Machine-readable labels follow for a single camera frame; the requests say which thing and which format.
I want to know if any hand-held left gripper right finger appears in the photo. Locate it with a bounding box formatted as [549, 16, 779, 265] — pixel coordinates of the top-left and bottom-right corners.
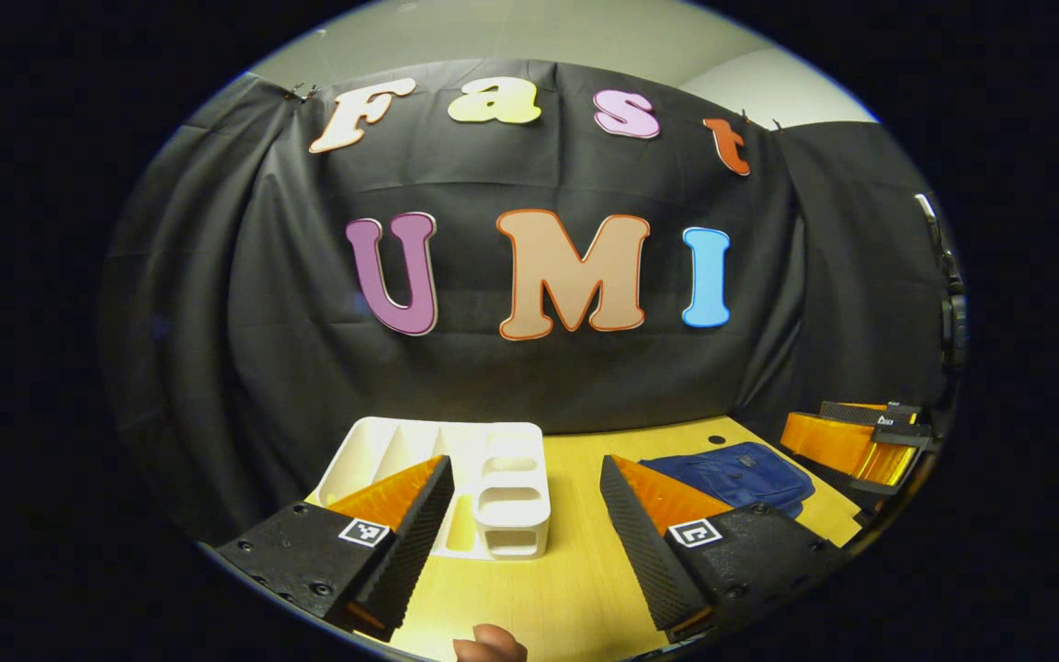
[599, 454, 848, 645]

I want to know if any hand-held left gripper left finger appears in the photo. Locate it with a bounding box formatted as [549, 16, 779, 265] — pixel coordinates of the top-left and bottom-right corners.
[215, 455, 455, 643]

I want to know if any white bookshelf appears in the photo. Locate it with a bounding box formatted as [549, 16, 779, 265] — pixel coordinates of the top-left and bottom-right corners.
[313, 416, 552, 562]

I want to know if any blue schoolbag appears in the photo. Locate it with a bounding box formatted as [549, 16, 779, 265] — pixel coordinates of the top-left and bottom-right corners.
[638, 441, 817, 520]

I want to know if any black backdrop cloth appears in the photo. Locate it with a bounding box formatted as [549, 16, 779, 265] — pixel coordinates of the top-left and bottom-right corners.
[97, 57, 962, 553]

